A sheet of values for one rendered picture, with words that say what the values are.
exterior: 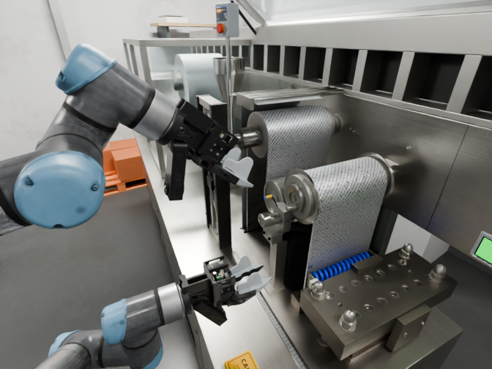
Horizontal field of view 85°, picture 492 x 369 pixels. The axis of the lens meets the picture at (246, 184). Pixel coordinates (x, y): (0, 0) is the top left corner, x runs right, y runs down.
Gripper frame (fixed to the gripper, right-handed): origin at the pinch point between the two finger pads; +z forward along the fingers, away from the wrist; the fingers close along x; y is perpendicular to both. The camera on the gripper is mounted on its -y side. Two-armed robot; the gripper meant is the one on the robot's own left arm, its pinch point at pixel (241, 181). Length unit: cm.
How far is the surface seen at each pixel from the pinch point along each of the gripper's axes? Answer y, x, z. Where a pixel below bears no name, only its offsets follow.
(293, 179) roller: 6.8, 3.4, 15.0
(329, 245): -2.0, -4.9, 33.2
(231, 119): 12, 71, 26
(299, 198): 3.9, -1.0, 16.1
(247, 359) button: -34.7, -13.1, 23.0
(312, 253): -6.2, -4.9, 29.4
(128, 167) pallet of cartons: -95, 265, 50
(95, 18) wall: 20, 353, -46
